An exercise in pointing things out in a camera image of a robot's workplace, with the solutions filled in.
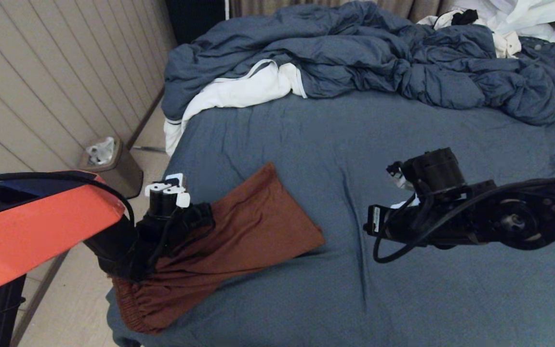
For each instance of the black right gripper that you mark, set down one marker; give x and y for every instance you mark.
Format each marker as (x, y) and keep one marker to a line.
(451, 221)

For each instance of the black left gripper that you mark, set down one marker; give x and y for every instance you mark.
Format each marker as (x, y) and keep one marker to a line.
(162, 236)

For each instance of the orange blue left robot arm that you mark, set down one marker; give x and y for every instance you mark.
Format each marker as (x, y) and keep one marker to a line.
(32, 231)

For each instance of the bed with blue sheet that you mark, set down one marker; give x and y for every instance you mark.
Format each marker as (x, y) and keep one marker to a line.
(354, 135)

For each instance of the brown trash bin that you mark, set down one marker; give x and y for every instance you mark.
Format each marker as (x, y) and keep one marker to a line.
(123, 173)

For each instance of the clear plastic bin liner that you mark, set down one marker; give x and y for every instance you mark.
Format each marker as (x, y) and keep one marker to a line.
(100, 152)

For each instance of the white pillow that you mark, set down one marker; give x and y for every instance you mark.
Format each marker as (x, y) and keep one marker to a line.
(239, 91)

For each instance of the rumpled blue duvet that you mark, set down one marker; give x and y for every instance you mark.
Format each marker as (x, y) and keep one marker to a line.
(354, 48)

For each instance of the dark cabinet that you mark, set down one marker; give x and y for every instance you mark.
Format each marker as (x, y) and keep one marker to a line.
(193, 19)

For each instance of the white vertical trim strip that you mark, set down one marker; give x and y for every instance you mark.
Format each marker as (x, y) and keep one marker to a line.
(227, 7)

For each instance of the beige curtain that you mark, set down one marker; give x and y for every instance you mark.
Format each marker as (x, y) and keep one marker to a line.
(258, 6)

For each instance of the cream buttoned garment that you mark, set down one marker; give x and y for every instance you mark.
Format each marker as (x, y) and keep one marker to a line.
(506, 43)

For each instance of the black cloth item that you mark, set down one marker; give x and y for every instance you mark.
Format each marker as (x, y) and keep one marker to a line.
(464, 17)

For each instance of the white shirt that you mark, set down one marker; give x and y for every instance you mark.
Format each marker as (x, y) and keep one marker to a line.
(523, 14)

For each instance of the white left camera bracket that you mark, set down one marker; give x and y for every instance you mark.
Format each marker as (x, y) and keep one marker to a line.
(181, 198)

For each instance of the white camera bracket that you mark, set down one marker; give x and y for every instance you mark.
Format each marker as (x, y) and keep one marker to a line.
(406, 184)
(181, 198)

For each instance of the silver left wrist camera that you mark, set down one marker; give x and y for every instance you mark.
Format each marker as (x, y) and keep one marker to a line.
(176, 182)

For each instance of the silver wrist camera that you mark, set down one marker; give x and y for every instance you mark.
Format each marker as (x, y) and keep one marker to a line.
(397, 174)
(176, 182)

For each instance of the white right camera bracket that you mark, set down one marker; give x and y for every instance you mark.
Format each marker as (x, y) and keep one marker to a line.
(406, 184)

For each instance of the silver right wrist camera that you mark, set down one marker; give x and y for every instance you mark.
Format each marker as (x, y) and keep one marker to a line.
(397, 174)

